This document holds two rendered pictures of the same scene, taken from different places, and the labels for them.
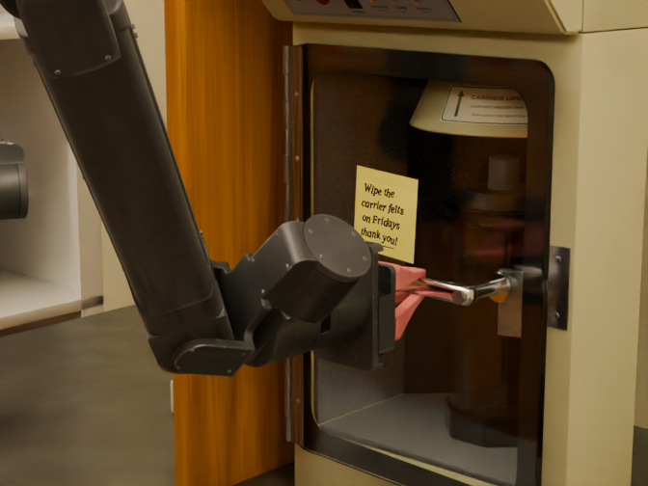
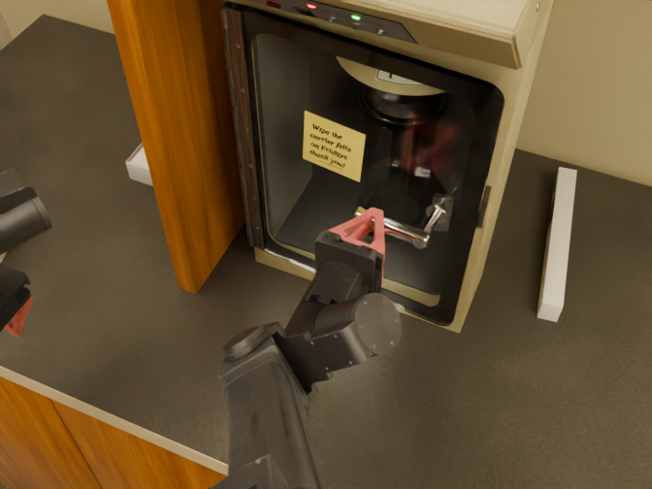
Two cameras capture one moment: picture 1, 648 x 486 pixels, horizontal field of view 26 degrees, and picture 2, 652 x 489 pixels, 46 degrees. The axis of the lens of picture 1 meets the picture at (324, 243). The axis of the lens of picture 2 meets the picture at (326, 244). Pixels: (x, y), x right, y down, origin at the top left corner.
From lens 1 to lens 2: 0.75 m
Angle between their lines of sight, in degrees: 41
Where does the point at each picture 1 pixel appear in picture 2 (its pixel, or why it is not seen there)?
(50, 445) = (62, 245)
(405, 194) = (352, 140)
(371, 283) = (371, 277)
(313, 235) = (364, 329)
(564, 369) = (475, 245)
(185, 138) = (150, 100)
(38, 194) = not seen: outside the picture
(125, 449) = (119, 239)
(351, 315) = not seen: hidden behind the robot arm
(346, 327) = not seen: hidden behind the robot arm
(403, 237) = (350, 165)
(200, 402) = (190, 247)
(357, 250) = (390, 315)
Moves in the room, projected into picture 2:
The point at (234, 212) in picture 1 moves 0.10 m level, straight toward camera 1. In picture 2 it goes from (190, 122) to (214, 177)
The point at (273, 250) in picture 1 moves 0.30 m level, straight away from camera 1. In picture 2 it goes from (333, 344) to (236, 130)
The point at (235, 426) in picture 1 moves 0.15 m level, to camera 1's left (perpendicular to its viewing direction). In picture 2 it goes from (211, 240) to (105, 266)
